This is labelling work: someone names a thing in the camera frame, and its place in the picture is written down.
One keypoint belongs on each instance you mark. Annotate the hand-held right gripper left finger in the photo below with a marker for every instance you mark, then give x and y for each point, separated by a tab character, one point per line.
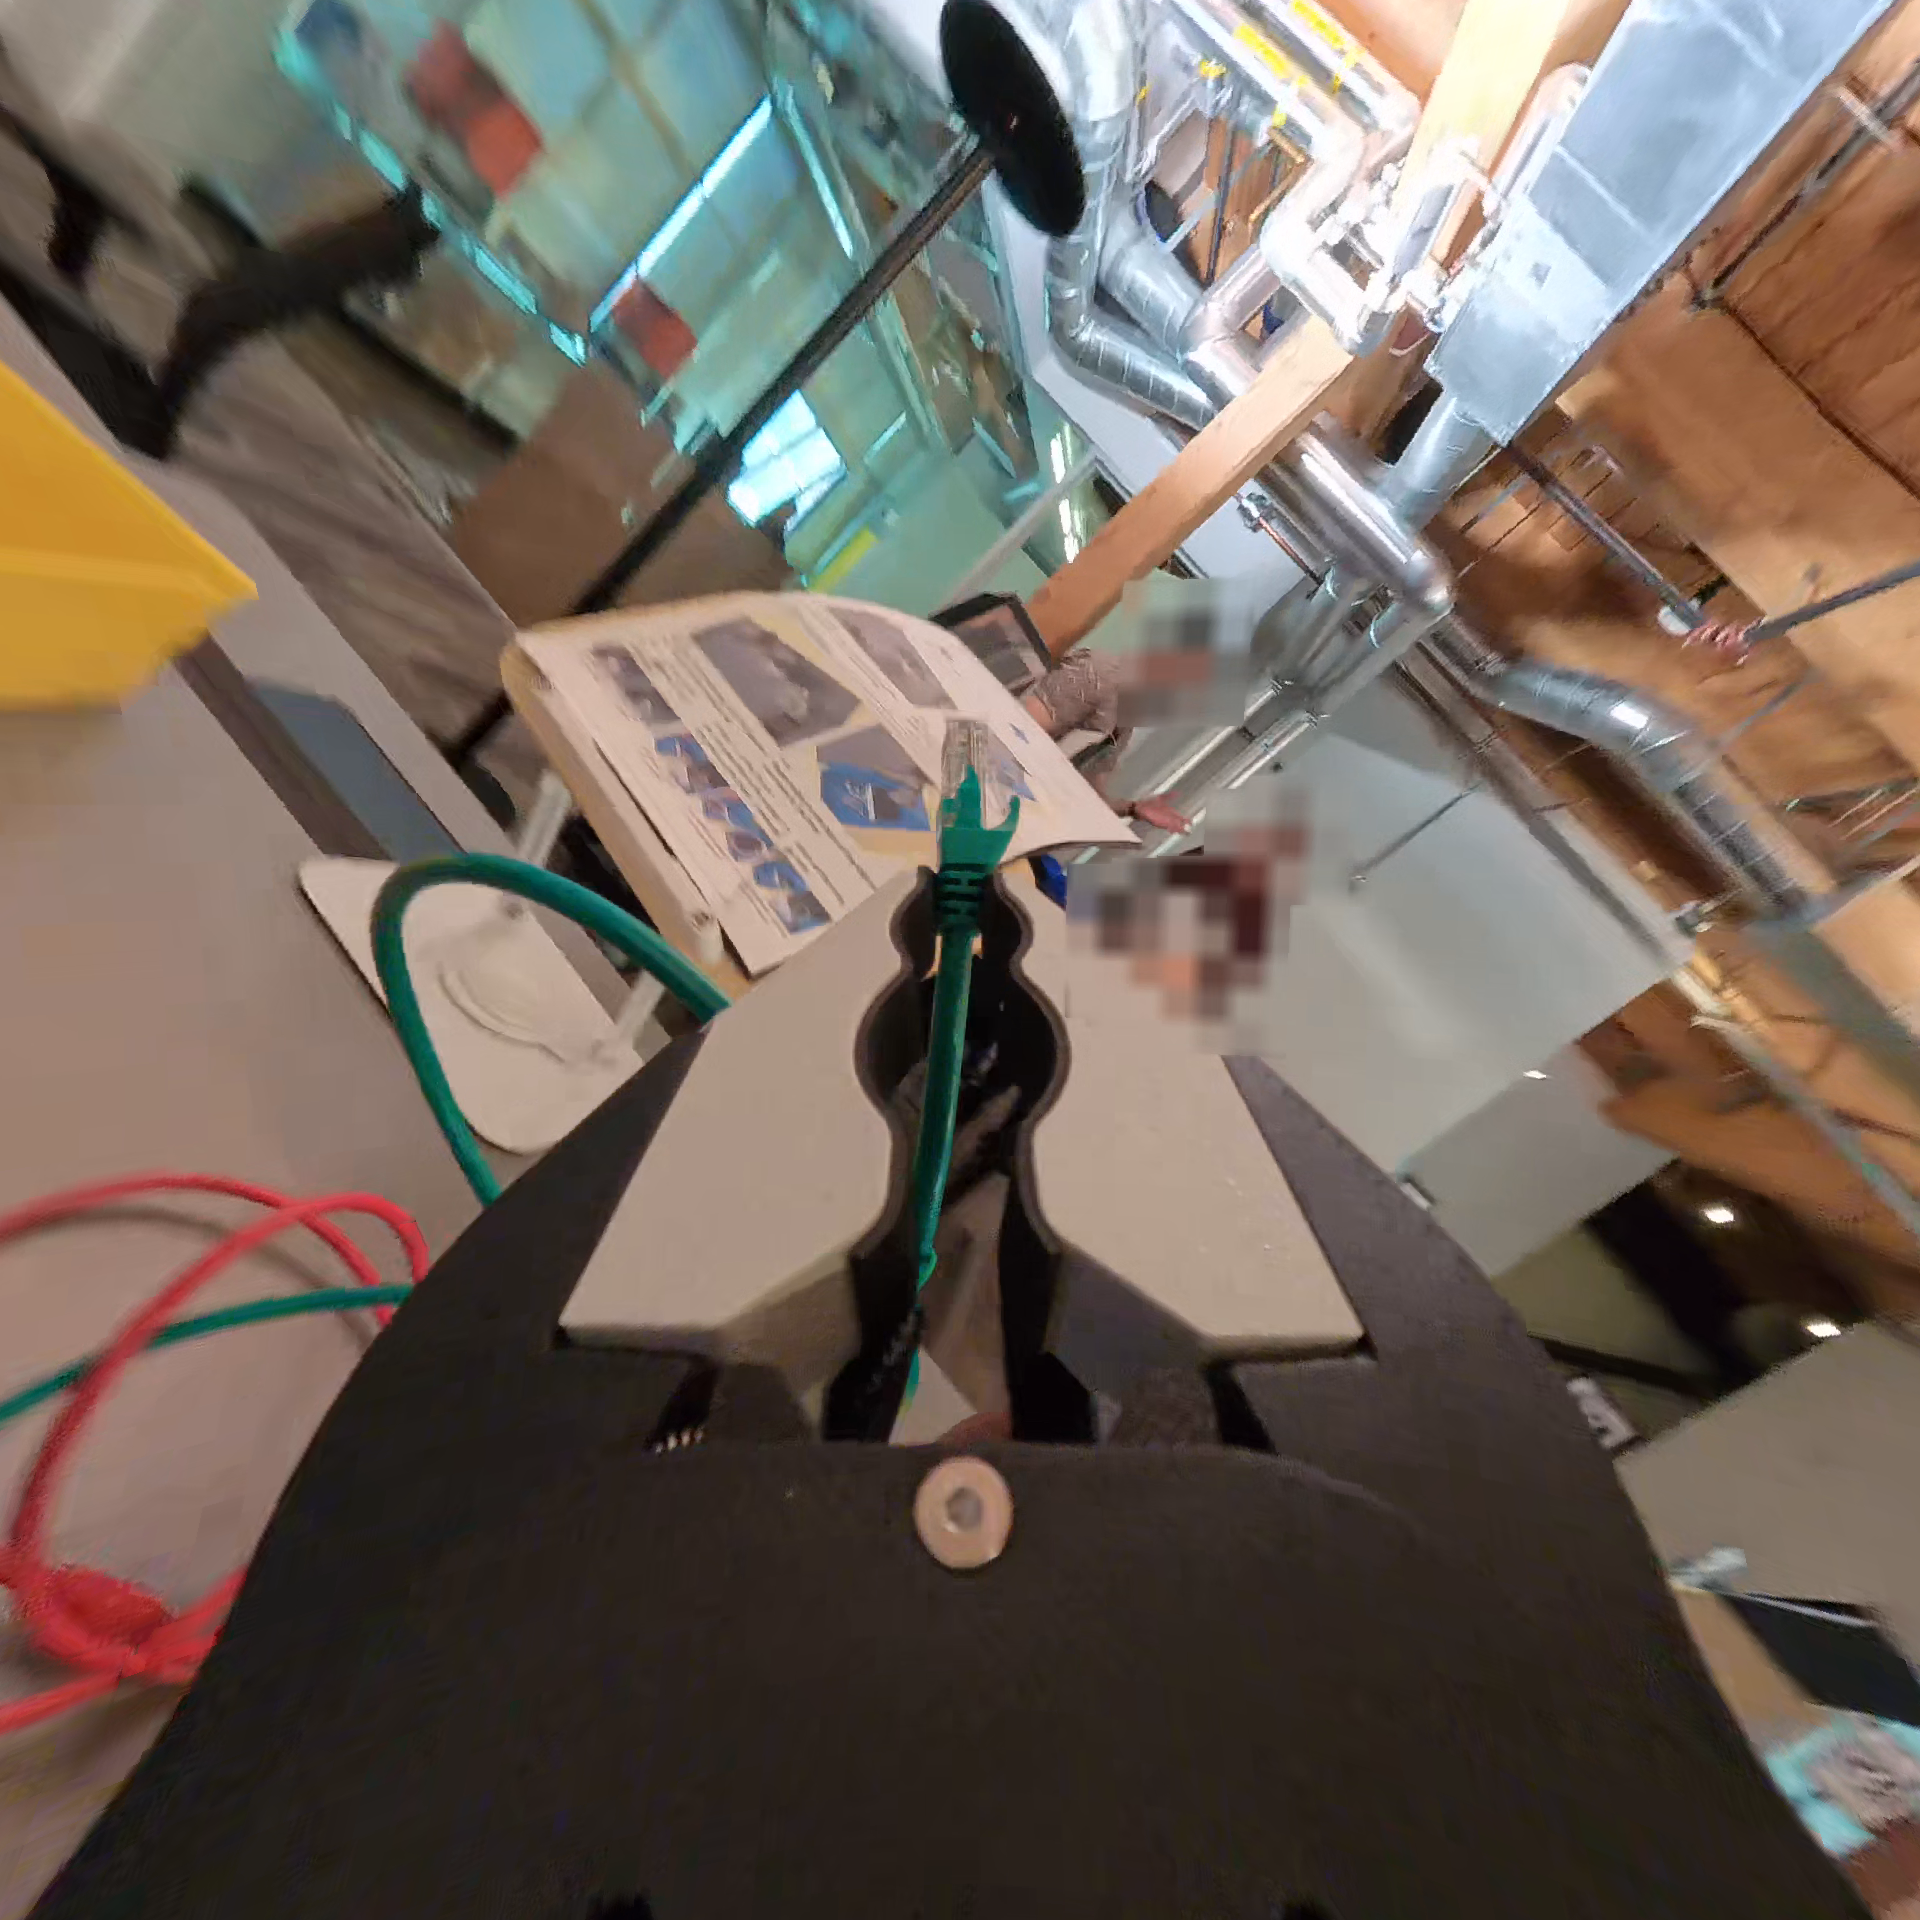
734	1185

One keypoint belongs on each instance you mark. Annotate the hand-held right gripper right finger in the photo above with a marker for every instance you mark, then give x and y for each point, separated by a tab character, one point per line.
1185	1215

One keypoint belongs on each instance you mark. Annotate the yellow plastic bin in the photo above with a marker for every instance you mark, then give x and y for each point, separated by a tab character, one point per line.
89	599

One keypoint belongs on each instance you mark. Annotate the printed instruction sheet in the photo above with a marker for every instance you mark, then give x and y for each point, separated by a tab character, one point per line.
750	721

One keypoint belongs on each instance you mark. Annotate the dark blue pad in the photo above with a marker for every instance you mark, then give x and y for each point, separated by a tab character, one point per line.
359	764

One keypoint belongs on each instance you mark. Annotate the large cardboard box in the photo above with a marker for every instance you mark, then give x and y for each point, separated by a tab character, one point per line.
599	481

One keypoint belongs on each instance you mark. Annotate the black office chair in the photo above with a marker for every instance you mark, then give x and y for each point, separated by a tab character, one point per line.
255	301

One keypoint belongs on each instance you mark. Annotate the black pole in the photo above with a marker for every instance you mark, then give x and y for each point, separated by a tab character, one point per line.
1013	119

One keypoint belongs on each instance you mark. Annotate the silver ventilation duct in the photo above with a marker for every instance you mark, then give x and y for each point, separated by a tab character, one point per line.
1350	511

